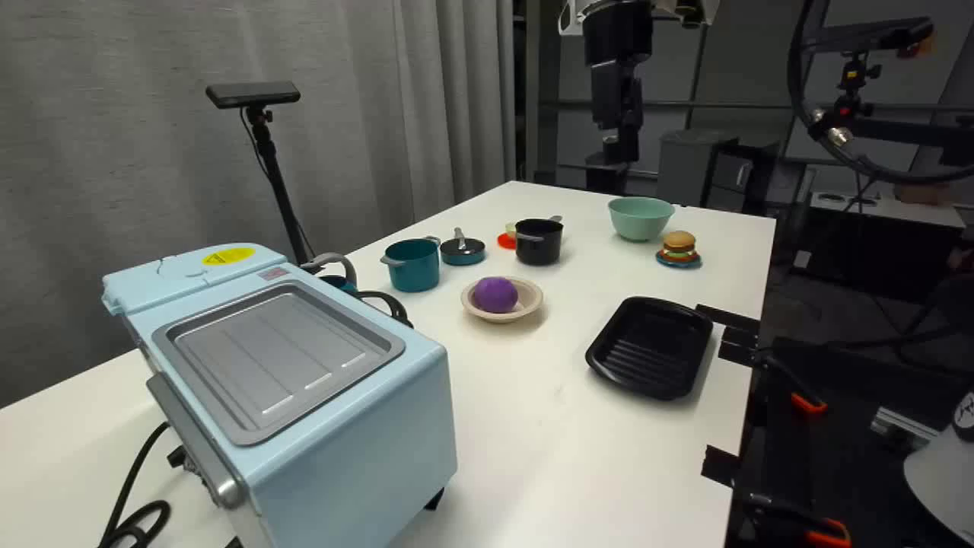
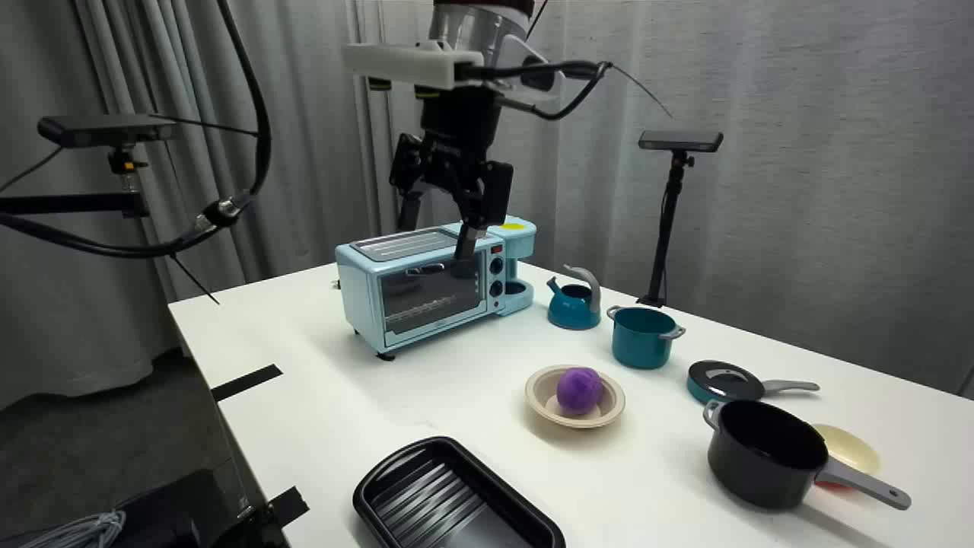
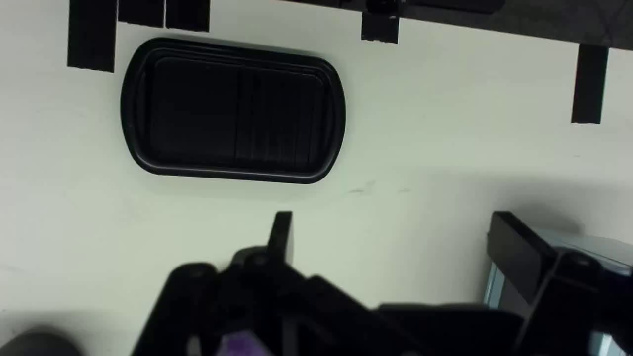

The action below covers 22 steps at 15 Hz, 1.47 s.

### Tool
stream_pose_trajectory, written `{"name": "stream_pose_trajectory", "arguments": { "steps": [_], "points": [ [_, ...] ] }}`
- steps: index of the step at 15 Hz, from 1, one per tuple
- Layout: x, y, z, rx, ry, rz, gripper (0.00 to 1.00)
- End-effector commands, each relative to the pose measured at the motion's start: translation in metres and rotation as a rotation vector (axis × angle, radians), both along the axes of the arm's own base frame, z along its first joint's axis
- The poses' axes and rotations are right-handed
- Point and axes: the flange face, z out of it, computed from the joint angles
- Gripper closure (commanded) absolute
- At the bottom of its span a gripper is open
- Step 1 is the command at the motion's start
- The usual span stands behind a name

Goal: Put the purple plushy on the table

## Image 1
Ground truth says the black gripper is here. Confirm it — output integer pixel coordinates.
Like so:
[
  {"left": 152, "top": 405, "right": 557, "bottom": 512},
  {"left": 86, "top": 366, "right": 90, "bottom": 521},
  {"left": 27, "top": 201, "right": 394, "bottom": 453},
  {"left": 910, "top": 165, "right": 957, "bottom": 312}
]
[{"left": 589, "top": 58, "right": 649, "bottom": 165}]

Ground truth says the purple plushy ball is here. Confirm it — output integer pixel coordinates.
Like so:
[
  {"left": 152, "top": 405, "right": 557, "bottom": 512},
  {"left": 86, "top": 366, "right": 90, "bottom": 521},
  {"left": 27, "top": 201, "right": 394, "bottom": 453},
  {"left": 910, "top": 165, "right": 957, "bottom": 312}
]
[{"left": 470, "top": 275, "right": 519, "bottom": 312}]

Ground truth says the mint green bowl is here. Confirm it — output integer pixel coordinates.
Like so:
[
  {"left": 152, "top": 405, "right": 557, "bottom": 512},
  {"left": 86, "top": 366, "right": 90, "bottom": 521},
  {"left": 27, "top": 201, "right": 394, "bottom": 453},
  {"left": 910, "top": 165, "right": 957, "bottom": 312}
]
[{"left": 606, "top": 196, "right": 679, "bottom": 245}]

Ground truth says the grey cabinet box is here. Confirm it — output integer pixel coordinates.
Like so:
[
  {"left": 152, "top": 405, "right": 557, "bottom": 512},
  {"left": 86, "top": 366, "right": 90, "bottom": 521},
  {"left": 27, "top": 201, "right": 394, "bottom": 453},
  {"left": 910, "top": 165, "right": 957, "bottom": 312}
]
[{"left": 656, "top": 125, "right": 774, "bottom": 213}]

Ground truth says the toy burger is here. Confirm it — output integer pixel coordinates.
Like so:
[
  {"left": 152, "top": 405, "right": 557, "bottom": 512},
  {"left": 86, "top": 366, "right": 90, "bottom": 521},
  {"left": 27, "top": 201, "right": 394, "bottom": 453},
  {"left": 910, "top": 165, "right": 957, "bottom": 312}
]
[{"left": 659, "top": 229, "right": 701, "bottom": 265}]

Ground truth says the black toy pot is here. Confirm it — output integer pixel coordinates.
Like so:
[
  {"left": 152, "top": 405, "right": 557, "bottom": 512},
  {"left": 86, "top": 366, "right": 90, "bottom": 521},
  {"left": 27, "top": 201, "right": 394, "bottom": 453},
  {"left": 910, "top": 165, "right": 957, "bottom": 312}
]
[{"left": 510, "top": 213, "right": 567, "bottom": 269}]

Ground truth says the small teal plate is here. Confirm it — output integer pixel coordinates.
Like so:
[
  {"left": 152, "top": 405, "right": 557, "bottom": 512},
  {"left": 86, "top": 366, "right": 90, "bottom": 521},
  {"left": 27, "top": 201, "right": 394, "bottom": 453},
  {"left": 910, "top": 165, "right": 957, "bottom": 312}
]
[{"left": 654, "top": 245, "right": 707, "bottom": 275}]

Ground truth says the teal pot lid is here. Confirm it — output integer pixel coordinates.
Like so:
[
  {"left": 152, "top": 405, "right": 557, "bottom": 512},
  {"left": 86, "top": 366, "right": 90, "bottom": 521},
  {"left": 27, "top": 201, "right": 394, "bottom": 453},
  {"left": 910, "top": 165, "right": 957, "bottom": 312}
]
[{"left": 438, "top": 226, "right": 491, "bottom": 271}]

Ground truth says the beige round plate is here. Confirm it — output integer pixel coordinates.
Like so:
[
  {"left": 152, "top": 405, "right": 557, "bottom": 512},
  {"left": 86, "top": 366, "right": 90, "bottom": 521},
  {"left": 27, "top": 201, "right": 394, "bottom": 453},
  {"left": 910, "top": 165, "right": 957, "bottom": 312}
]
[{"left": 459, "top": 277, "right": 544, "bottom": 325}]

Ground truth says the black grill pan tray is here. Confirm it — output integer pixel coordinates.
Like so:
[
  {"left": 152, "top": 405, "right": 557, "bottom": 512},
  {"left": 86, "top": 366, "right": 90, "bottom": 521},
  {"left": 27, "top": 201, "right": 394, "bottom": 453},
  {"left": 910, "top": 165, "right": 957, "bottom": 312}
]
[{"left": 581, "top": 295, "right": 717, "bottom": 401}]

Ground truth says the teal toy pot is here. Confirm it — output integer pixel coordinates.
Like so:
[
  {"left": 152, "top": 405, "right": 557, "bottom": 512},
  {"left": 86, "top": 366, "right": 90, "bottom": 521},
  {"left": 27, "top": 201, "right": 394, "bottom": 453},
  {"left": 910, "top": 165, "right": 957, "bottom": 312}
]
[{"left": 377, "top": 235, "right": 445, "bottom": 295}]

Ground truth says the light blue toaster oven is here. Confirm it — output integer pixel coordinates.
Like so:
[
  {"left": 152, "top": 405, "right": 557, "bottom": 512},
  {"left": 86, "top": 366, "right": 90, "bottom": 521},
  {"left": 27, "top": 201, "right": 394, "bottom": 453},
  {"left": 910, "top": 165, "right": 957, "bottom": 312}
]
[{"left": 98, "top": 240, "right": 459, "bottom": 548}]

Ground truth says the yellow round sticker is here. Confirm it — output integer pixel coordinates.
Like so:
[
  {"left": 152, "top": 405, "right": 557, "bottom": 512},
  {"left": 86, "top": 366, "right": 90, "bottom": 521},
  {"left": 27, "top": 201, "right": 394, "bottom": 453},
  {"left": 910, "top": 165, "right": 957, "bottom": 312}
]
[{"left": 198, "top": 242, "right": 258, "bottom": 271}]

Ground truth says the white round lamp shade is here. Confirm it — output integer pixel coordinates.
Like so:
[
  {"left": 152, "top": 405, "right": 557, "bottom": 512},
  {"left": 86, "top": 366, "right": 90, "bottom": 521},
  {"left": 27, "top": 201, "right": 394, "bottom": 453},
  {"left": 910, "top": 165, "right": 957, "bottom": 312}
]
[{"left": 902, "top": 390, "right": 974, "bottom": 548}]

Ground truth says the black ring light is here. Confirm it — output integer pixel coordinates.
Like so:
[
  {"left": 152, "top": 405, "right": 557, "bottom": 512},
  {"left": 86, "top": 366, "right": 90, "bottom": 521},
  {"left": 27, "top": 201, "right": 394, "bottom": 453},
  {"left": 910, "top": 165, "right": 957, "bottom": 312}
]
[{"left": 786, "top": 0, "right": 974, "bottom": 190}]

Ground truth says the black clamp with orange handle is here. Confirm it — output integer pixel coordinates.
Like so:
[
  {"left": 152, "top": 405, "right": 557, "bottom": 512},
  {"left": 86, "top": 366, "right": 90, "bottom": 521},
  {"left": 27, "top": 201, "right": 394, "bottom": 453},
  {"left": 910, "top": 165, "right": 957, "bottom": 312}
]
[
  {"left": 696, "top": 302, "right": 830, "bottom": 421},
  {"left": 701, "top": 441, "right": 855, "bottom": 548}
]

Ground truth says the black camera tripod stand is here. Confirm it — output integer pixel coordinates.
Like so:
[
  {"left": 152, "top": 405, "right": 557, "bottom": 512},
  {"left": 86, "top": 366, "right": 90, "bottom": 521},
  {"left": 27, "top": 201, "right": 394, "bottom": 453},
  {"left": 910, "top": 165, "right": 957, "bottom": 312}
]
[{"left": 239, "top": 103, "right": 316, "bottom": 269}]

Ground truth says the black camera bar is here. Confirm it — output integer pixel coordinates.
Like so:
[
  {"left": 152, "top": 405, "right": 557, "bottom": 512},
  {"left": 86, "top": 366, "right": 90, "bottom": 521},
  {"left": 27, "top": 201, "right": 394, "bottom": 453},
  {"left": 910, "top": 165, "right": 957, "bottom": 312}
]
[{"left": 203, "top": 78, "right": 303, "bottom": 112}]

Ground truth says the black toaster power cable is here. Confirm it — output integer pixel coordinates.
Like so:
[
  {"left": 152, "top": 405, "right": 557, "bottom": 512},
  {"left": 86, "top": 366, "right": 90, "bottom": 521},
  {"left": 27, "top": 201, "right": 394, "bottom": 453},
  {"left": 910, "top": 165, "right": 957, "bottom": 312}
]
[{"left": 93, "top": 421, "right": 177, "bottom": 548}]

